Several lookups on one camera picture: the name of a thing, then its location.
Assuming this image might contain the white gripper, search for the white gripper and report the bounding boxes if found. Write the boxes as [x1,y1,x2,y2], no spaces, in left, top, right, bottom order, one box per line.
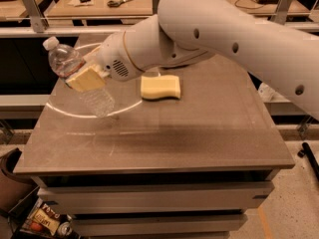
[66,32,143,92]

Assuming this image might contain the clear plastic water bottle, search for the clear plastic water bottle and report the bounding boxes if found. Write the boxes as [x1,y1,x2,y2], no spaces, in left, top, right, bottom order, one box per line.
[43,37,115,118]

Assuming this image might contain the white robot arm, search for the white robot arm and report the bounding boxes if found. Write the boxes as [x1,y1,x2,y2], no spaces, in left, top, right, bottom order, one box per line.
[66,0,319,120]

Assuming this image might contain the yellow sponge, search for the yellow sponge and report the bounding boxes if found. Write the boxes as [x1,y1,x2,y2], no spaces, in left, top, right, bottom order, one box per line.
[141,75,181,100]

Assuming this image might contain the upper cabinet drawer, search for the upper cabinet drawer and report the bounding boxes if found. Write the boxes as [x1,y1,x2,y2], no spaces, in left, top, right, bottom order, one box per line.
[39,181,274,214]

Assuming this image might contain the cabinet drawer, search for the cabinet drawer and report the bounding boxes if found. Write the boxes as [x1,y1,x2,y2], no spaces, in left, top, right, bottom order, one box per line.
[39,181,274,214]
[72,214,247,236]

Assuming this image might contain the brown bin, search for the brown bin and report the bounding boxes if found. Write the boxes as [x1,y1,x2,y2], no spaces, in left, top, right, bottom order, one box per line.
[0,148,36,212]

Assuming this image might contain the snack box on floor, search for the snack box on floor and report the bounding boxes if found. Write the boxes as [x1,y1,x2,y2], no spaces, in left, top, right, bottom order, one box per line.
[31,203,61,235]

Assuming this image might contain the lower cabinet drawer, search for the lower cabinet drawer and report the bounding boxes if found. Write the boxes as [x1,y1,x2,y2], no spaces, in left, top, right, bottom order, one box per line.
[72,214,247,236]

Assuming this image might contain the black handled scissors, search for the black handled scissors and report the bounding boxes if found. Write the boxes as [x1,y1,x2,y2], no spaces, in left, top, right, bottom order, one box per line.
[107,0,134,8]

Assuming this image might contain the left metal bracket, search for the left metal bracket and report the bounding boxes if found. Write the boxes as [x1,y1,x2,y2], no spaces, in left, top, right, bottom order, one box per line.
[22,0,49,33]

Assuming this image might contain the black cable on desk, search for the black cable on desk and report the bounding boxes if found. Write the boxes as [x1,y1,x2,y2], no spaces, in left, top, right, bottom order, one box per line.
[233,0,267,11]

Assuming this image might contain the right metal bracket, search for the right metal bracket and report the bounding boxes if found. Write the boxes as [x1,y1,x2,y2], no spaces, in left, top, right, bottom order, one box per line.
[270,0,293,25]

